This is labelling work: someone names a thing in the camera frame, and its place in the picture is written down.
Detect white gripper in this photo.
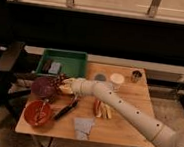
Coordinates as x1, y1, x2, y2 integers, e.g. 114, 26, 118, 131
61, 78, 85, 95

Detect dark red grape bunch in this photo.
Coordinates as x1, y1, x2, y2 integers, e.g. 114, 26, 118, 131
51, 73, 67, 90

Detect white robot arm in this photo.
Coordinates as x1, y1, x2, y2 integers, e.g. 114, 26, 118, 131
63, 78, 184, 147

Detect white paper cup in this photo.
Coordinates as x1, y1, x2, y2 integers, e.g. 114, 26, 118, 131
110, 73, 125, 90

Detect small metal cup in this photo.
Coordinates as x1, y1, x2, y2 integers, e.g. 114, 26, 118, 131
131, 70, 143, 83

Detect orange round fruit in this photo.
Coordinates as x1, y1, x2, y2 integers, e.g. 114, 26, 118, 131
59, 85, 73, 95

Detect green plastic tray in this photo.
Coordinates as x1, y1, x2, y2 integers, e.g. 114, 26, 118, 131
35, 48, 88, 78

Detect grey sponge in tray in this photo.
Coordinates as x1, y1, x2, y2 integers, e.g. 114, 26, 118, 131
48, 62, 61, 75

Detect dark block in tray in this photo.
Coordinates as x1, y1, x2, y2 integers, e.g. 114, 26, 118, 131
41, 59, 53, 73

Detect metal spoon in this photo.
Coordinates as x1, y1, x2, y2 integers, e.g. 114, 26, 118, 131
36, 99, 49, 123

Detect grey folded cloth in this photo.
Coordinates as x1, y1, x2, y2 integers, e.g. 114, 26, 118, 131
73, 117, 95, 141

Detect orange red bowl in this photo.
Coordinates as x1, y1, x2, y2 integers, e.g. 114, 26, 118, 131
24, 100, 52, 127

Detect black handled peeler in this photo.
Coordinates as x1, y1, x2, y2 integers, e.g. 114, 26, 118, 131
54, 95, 79, 120

